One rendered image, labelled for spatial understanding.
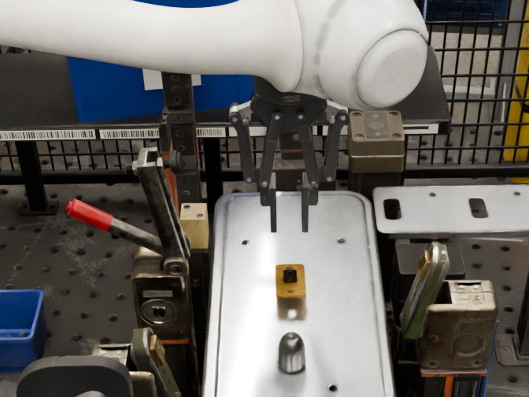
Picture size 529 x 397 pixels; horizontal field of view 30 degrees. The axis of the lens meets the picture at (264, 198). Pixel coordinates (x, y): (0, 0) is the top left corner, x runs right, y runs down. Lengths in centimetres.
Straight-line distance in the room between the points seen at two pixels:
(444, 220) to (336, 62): 62
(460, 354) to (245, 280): 29
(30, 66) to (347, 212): 62
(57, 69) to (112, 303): 40
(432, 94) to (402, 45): 78
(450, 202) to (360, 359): 32
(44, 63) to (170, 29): 90
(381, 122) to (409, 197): 12
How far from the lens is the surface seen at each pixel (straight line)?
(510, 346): 164
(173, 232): 119
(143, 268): 124
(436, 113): 153
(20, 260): 182
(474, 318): 122
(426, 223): 138
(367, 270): 130
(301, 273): 128
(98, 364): 96
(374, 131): 144
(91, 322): 168
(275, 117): 108
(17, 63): 171
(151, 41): 82
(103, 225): 120
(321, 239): 134
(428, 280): 117
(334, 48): 80
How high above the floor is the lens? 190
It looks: 40 degrees down
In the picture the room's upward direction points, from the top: 2 degrees counter-clockwise
